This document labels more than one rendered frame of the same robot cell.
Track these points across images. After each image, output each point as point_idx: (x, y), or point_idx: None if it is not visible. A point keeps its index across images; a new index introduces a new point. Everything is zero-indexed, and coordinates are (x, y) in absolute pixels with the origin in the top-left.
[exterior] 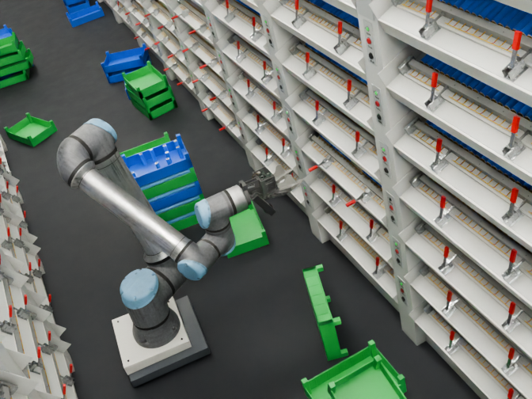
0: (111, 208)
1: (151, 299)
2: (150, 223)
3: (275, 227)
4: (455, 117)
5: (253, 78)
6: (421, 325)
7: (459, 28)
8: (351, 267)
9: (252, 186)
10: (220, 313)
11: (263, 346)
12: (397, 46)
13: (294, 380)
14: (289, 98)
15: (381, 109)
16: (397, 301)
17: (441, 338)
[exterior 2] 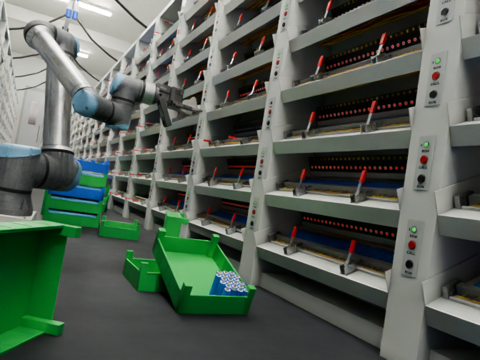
0: (47, 52)
1: (24, 156)
2: (72, 67)
3: (148, 239)
4: None
5: (181, 124)
6: (262, 246)
7: None
8: None
9: (164, 88)
10: (70, 242)
11: (98, 256)
12: None
13: (116, 269)
14: (207, 103)
15: (288, 15)
16: (243, 236)
17: (280, 250)
